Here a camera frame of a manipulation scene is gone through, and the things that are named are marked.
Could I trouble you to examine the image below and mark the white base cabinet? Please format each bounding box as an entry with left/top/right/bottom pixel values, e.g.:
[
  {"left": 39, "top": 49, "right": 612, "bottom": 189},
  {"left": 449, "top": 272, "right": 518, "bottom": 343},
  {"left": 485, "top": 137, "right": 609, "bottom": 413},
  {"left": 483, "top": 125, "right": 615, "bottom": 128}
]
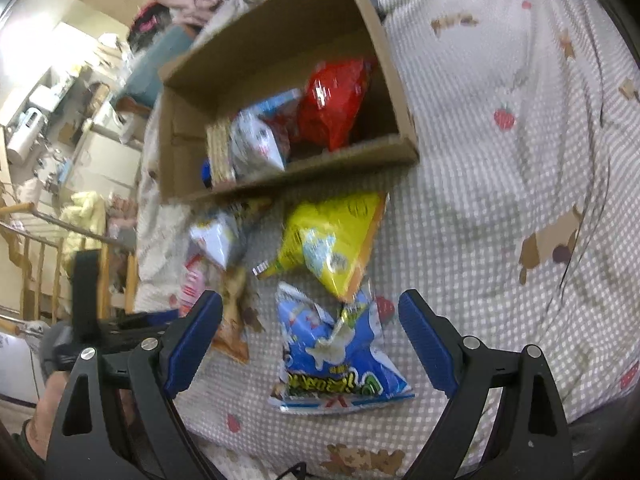
[{"left": 74, "top": 129, "right": 144, "bottom": 197}]

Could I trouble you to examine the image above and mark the small red white snack packet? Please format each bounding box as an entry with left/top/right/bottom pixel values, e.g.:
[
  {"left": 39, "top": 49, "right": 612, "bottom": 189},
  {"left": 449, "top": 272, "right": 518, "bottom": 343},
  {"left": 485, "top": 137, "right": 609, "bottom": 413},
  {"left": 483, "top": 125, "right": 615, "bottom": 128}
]
[{"left": 179, "top": 255, "right": 207, "bottom": 317}]

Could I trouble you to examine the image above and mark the brown snack packet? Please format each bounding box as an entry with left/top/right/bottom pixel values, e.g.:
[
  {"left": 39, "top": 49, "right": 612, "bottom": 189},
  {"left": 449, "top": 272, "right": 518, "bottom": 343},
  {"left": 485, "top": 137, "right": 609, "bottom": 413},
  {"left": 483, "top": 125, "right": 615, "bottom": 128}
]
[{"left": 212, "top": 265, "right": 251, "bottom": 366}]

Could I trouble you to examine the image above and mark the white water heater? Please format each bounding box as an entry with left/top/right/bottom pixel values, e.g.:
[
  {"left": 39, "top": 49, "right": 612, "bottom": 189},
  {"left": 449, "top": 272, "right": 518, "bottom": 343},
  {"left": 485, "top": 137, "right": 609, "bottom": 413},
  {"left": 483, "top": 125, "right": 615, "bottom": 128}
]
[{"left": 4, "top": 106, "right": 49, "bottom": 164}]

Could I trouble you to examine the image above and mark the yellow snack bag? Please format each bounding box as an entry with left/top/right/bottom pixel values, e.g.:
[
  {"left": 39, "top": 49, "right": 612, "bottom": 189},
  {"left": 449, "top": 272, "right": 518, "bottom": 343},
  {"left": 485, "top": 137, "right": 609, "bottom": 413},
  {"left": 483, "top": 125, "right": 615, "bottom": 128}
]
[{"left": 255, "top": 192, "right": 389, "bottom": 304}]

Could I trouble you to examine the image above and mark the pile of clothes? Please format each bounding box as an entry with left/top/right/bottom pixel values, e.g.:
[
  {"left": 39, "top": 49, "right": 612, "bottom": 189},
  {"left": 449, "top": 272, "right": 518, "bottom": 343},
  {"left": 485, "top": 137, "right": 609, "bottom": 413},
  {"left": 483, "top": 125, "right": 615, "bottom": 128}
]
[{"left": 127, "top": 2, "right": 174, "bottom": 44}]

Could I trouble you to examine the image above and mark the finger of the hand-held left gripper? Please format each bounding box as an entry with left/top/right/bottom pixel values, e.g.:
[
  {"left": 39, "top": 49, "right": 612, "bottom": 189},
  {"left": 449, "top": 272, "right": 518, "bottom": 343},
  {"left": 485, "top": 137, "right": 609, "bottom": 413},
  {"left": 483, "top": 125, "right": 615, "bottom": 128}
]
[{"left": 72, "top": 251, "right": 102, "bottom": 333}]

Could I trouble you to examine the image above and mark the brown cardboard box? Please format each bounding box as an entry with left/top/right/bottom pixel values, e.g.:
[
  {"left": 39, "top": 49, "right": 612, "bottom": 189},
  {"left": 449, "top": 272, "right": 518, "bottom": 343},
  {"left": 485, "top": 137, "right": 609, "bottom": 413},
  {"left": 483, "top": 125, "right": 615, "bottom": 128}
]
[{"left": 157, "top": 0, "right": 421, "bottom": 206}]

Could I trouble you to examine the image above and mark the blue flag print snack bag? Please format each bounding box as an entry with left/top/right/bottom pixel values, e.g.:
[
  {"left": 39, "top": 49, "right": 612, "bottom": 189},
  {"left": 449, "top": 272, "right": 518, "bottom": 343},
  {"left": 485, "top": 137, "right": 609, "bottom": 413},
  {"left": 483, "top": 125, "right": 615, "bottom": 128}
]
[{"left": 267, "top": 280, "right": 416, "bottom": 414}]

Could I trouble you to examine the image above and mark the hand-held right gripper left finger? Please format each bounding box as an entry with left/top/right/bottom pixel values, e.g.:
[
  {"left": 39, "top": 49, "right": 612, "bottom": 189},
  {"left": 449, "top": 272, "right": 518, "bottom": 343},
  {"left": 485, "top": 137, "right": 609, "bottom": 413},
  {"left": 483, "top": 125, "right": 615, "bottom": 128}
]
[{"left": 44, "top": 289, "right": 224, "bottom": 480}]

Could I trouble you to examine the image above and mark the red snack bag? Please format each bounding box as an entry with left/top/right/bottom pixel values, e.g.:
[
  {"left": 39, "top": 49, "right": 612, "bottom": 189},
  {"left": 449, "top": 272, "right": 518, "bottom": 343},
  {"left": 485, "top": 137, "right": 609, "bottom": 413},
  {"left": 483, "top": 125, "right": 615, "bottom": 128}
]
[{"left": 290, "top": 57, "right": 376, "bottom": 152}]

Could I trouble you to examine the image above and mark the wooden rack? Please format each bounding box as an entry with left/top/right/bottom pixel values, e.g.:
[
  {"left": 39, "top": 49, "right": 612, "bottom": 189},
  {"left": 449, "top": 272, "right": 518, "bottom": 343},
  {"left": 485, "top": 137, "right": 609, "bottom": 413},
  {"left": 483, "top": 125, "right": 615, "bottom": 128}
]
[{"left": 0, "top": 201, "right": 139, "bottom": 322}]

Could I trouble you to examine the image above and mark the white light blue snack packet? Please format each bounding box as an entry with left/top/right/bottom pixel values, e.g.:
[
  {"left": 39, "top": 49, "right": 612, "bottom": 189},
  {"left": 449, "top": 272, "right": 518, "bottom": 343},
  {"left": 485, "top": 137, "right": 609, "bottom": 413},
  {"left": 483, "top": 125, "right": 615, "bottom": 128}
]
[{"left": 230, "top": 89, "right": 304, "bottom": 174}]

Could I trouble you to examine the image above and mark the yellow cloth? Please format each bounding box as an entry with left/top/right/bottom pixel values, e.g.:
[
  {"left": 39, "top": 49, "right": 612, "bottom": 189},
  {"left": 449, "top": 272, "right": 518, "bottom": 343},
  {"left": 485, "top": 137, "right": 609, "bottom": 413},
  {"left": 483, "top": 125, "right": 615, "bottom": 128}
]
[{"left": 60, "top": 190, "right": 109, "bottom": 242}]

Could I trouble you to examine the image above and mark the grey cloth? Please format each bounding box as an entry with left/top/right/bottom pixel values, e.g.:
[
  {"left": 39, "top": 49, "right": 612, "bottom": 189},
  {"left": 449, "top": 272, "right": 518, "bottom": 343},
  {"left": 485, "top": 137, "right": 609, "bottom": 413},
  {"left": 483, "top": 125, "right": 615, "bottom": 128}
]
[{"left": 565, "top": 400, "right": 636, "bottom": 480}]

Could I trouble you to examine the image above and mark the beige cracker pack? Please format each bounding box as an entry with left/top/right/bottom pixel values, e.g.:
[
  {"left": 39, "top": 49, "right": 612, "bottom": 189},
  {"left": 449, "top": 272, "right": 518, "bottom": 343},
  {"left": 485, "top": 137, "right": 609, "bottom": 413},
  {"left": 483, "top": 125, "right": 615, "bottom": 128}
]
[{"left": 206, "top": 119, "right": 237, "bottom": 186}]

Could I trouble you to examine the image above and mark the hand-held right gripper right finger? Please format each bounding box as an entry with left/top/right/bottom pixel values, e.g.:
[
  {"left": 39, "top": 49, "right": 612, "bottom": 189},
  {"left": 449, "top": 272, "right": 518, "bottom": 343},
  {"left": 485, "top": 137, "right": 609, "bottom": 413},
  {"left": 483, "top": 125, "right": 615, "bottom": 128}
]
[{"left": 398, "top": 288, "right": 576, "bottom": 480}]

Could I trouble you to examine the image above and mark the person's left forearm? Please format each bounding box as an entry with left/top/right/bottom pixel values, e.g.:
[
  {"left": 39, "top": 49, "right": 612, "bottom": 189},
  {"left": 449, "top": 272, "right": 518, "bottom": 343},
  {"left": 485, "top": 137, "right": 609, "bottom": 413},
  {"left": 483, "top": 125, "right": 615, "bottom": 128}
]
[{"left": 21, "top": 370, "right": 71, "bottom": 463}]

